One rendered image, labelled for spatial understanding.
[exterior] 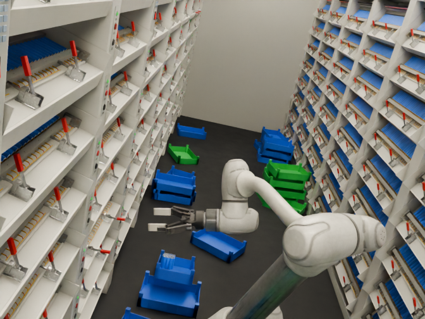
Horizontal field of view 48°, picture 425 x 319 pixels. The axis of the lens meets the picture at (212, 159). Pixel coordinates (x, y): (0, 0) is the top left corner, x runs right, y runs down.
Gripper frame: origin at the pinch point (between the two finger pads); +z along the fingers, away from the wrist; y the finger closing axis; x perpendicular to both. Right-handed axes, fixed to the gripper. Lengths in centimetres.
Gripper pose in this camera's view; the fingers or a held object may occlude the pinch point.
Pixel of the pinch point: (153, 219)
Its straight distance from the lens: 191.0
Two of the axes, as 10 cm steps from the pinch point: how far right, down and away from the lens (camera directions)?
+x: 0.0, -9.4, -3.4
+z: -10.0, -0.1, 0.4
